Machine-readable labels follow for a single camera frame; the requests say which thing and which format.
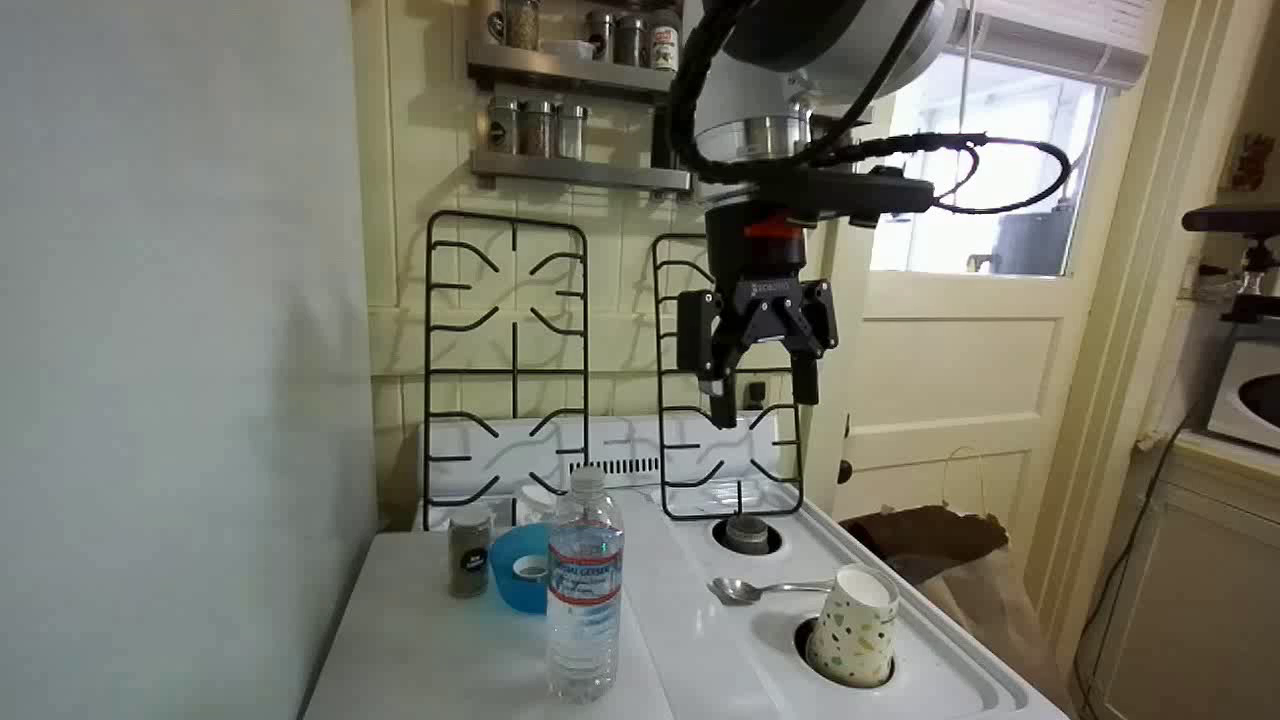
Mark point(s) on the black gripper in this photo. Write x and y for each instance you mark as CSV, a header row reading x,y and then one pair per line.
x,y
762,274

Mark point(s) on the patterned paper cup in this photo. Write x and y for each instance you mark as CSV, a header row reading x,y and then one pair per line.
x,y
854,625

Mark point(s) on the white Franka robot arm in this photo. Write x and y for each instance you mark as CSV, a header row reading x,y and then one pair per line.
x,y
827,40

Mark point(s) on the clear plastic water bottle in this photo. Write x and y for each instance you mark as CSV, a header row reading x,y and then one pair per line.
x,y
586,601

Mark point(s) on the black stove grate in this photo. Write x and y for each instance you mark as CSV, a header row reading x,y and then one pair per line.
x,y
511,313
660,403

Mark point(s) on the dark door knob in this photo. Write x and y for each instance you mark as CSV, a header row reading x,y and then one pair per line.
x,y
845,470

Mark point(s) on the cream panel door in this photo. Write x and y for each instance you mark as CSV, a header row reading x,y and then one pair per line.
x,y
962,363

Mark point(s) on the small spice jar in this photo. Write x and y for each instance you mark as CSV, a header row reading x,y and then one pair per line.
x,y
536,130
631,40
572,133
762,138
600,39
500,130
665,46
799,138

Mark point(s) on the metal spoon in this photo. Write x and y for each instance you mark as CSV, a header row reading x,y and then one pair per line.
x,y
737,588

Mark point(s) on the brown paper bag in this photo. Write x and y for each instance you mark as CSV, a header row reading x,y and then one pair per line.
x,y
962,563

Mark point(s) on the white gas stove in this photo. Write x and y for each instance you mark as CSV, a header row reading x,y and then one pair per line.
x,y
693,642

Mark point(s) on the blue plastic bowl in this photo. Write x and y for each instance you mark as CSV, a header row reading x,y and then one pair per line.
x,y
515,570

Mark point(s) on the small grey shaker jar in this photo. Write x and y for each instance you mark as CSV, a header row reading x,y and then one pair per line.
x,y
470,552

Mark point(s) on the metal mug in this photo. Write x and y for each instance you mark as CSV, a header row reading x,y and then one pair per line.
x,y
515,25

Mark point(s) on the white window blind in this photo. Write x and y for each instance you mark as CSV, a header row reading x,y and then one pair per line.
x,y
1067,40

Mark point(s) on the black coffee machine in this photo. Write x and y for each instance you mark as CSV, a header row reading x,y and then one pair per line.
x,y
1242,255

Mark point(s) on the white microwave oven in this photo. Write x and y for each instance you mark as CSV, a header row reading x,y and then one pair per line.
x,y
1245,393

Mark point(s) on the cream kitchen cabinet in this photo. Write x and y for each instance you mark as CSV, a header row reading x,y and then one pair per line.
x,y
1202,601

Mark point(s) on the wall power outlet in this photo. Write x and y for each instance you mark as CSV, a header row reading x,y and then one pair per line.
x,y
753,393

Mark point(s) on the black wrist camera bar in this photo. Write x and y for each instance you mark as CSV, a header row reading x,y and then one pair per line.
x,y
854,195

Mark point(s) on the grey metal wall shelf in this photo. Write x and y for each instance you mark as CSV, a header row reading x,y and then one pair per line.
x,y
561,73
561,171

